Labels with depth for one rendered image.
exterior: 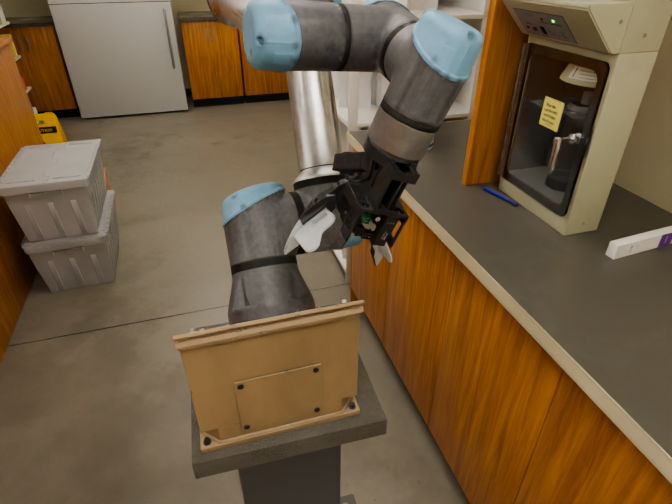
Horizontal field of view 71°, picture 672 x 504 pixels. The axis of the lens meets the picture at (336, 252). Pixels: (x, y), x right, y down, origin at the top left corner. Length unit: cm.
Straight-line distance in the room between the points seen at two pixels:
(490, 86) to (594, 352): 85
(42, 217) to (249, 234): 208
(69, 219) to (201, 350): 216
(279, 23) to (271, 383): 49
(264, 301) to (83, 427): 157
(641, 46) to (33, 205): 253
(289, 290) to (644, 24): 97
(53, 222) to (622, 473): 256
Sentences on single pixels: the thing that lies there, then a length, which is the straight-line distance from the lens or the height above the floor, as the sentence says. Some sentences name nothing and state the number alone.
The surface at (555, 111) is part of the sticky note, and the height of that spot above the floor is 125.
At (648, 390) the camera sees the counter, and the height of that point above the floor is 94.
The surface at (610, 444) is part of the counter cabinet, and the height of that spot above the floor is 82.
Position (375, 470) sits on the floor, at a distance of 191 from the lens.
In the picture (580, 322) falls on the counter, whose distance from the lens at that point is 114.
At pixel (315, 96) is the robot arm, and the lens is 89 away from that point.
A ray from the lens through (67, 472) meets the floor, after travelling 214.
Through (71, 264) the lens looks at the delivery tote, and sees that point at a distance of 291.
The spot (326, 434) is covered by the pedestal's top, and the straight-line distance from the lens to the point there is 83.
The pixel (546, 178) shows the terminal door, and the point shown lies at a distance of 145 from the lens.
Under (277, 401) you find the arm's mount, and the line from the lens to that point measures 77.
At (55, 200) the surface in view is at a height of 55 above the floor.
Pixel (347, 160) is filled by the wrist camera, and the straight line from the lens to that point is 66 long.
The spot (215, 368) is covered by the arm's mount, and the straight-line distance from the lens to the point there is 70.
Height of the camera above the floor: 161
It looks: 33 degrees down
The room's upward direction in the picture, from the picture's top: straight up
